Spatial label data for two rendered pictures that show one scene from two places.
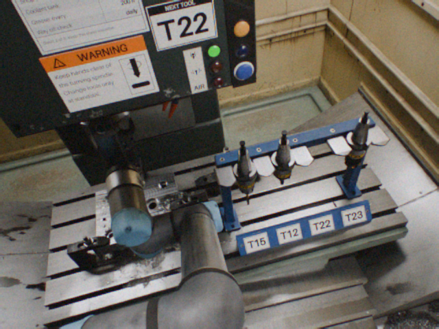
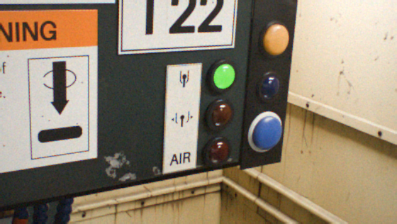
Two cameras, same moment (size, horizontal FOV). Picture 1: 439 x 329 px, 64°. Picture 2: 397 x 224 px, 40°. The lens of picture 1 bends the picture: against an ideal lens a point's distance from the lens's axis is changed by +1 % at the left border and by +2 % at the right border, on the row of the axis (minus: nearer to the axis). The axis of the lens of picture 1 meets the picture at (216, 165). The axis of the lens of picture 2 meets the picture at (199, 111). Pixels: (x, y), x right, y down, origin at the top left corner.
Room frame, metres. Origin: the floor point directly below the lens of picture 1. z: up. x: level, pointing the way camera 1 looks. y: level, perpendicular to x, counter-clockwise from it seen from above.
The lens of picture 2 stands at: (0.15, 0.18, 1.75)
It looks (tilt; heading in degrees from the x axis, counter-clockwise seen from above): 17 degrees down; 333
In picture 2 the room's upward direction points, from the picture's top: 3 degrees clockwise
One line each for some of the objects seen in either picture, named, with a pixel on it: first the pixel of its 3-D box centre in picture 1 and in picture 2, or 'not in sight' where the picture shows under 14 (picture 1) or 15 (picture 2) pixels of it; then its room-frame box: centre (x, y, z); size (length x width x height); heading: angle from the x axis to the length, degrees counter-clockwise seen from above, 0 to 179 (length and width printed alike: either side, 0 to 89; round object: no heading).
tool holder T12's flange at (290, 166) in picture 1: (282, 161); not in sight; (0.61, -0.18, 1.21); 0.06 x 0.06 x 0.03
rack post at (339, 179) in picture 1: (356, 160); not in sight; (0.69, -0.45, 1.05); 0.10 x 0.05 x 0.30; 6
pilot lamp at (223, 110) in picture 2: (216, 67); (220, 115); (0.51, -0.03, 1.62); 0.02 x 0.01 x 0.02; 96
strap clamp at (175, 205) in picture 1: (190, 205); not in sight; (0.68, 0.11, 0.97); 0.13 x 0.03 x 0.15; 96
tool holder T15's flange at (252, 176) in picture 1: (245, 171); not in sight; (0.60, -0.07, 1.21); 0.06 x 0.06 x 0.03
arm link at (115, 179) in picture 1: (125, 184); not in sight; (0.49, 0.20, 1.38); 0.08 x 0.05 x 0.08; 99
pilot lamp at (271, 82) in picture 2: (242, 51); (269, 86); (0.52, -0.08, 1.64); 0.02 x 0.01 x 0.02; 96
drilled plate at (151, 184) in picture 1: (139, 211); not in sight; (0.70, 0.29, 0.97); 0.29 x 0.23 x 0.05; 96
